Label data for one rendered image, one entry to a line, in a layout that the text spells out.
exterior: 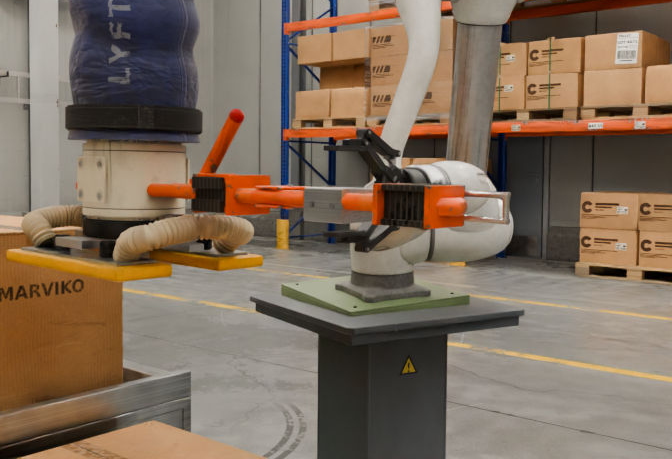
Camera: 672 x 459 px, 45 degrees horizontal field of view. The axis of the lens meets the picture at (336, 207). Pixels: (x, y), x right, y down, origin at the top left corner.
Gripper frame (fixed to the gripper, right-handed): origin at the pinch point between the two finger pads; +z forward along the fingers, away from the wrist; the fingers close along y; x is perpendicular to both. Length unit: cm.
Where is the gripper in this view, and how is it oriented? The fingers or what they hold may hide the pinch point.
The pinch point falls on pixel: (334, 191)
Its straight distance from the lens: 127.0
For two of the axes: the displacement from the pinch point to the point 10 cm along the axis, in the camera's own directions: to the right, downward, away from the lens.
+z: -6.7, 0.3, -7.4
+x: -7.4, -0.4, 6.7
